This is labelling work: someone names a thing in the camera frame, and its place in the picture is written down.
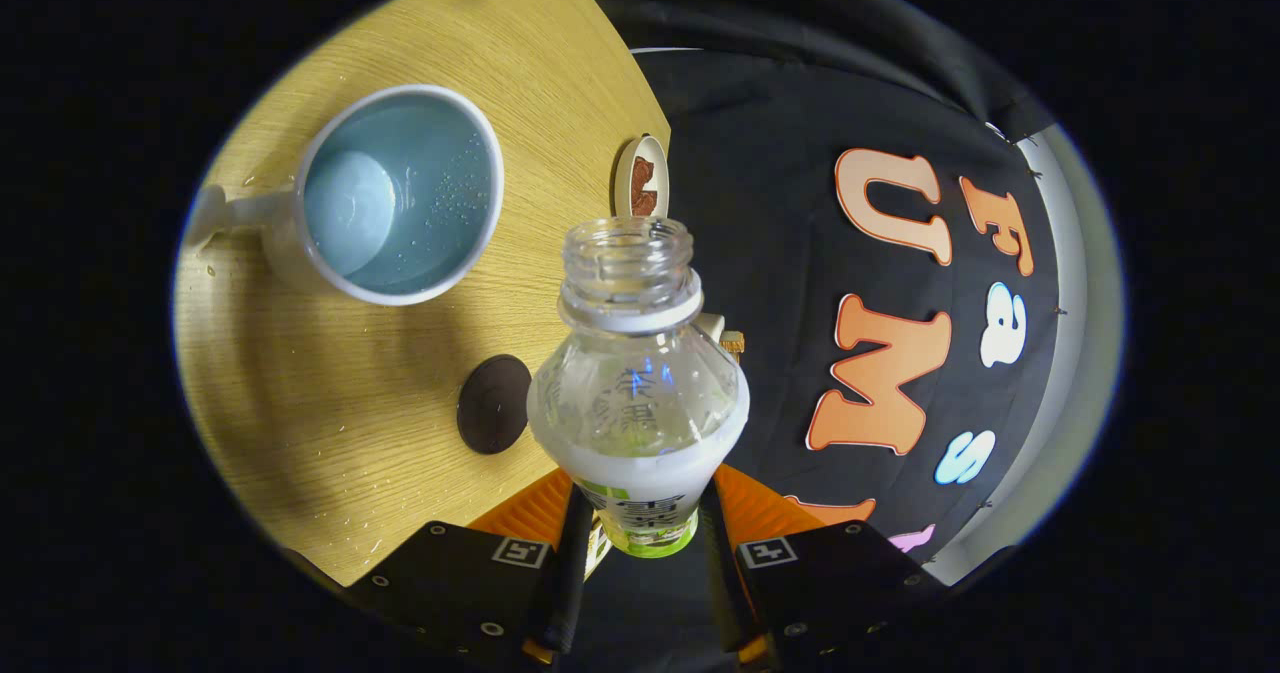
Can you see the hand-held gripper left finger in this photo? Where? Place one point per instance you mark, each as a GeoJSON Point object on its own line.
{"type": "Point", "coordinates": [570, 573]}

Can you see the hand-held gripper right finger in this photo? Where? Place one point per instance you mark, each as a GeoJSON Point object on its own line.
{"type": "Point", "coordinates": [725, 573]}

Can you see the clear plastic juice bottle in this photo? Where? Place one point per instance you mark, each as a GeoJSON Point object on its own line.
{"type": "Point", "coordinates": [640, 403]}

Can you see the dark brown round coaster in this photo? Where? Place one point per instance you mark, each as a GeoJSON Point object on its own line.
{"type": "Point", "coordinates": [493, 405]}

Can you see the white cup with blue inside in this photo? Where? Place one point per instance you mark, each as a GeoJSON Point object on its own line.
{"type": "Point", "coordinates": [400, 193]}

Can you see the toasted bread slice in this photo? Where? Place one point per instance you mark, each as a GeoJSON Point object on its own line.
{"type": "Point", "coordinates": [733, 343]}

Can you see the white toaster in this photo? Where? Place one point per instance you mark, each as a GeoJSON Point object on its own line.
{"type": "Point", "coordinates": [712, 328]}

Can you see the round wooden table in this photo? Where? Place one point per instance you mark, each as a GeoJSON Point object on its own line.
{"type": "Point", "coordinates": [320, 413]}

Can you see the red-brown meat piece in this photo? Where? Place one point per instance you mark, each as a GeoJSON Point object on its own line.
{"type": "Point", "coordinates": [645, 171]}
{"type": "Point", "coordinates": [643, 203]}

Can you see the small beige plate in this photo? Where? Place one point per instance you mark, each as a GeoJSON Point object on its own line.
{"type": "Point", "coordinates": [624, 178]}

